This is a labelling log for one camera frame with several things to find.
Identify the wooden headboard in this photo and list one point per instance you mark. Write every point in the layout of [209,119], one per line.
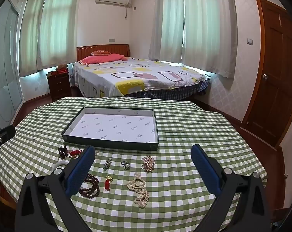
[102,49]

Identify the dark wooden nightstand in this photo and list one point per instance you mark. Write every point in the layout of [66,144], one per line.
[60,87]

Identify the dark brown bead earrings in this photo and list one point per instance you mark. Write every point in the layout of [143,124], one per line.
[62,151]

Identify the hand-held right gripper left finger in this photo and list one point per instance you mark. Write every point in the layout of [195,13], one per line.
[79,171]

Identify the green checkered tablecloth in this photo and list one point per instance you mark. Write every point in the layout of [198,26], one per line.
[175,193]

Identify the blue plaid bed cover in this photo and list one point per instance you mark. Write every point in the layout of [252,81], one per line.
[170,90]

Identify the wooden door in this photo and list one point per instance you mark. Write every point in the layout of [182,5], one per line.
[274,77]

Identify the glass wardrobe door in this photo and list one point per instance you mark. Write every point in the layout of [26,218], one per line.
[4,65]

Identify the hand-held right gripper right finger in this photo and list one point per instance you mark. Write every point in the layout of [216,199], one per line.
[206,171]

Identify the silver crystal brooch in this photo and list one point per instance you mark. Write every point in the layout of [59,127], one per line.
[107,163]

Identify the red patterned pillow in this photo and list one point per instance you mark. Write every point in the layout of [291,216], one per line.
[100,52]

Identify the red tassel pendant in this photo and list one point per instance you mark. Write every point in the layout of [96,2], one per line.
[108,181]

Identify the metal door knob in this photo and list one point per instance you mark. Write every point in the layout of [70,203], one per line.
[266,76]

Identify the wall light switch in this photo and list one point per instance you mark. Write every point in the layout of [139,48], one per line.
[250,41]

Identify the white jade bangle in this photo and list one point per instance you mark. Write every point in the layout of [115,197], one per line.
[54,166]

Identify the pink pillow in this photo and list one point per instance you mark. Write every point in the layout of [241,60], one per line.
[102,58]

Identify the white curtain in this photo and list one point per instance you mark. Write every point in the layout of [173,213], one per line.
[59,26]
[30,33]
[167,21]
[208,26]

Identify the dark green shallow box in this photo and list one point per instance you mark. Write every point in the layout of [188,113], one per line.
[112,128]

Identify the red knot charm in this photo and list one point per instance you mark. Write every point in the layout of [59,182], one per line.
[74,153]

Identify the red box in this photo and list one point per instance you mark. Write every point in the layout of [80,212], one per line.
[61,71]

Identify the brown plush item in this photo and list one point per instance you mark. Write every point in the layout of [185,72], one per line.
[62,66]

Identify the bed with patterned cover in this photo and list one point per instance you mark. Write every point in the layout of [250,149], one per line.
[136,73]

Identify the stack of books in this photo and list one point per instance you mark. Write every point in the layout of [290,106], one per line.
[50,74]

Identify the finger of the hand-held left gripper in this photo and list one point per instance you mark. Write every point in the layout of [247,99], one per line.
[7,133]

